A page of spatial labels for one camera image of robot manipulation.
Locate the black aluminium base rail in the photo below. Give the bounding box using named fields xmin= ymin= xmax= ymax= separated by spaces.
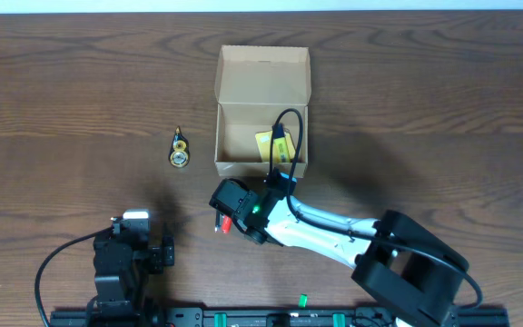
xmin=48 ymin=304 xmax=510 ymax=327

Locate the black yellow correction tape dispenser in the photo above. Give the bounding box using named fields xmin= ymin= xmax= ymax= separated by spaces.
xmin=169 ymin=126 xmax=190 ymax=168

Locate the red black stapler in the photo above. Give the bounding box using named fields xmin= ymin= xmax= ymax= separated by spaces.
xmin=214 ymin=212 xmax=232 ymax=233

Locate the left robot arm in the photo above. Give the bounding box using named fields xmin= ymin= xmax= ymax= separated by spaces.
xmin=94 ymin=218 xmax=174 ymax=319

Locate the yellow sticky note pad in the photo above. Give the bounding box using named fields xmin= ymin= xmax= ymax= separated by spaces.
xmin=255 ymin=131 xmax=295 ymax=163

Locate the yellow blue highlighter marker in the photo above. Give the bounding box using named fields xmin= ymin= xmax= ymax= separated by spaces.
xmin=271 ymin=123 xmax=291 ymax=163

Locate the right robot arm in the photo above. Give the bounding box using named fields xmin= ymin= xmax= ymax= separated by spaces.
xmin=210 ymin=190 xmax=469 ymax=326

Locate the small green clip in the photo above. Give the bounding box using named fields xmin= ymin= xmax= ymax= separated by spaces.
xmin=298 ymin=294 xmax=308 ymax=308

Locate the open brown cardboard box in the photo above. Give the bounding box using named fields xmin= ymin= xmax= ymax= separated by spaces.
xmin=214 ymin=45 xmax=311 ymax=178

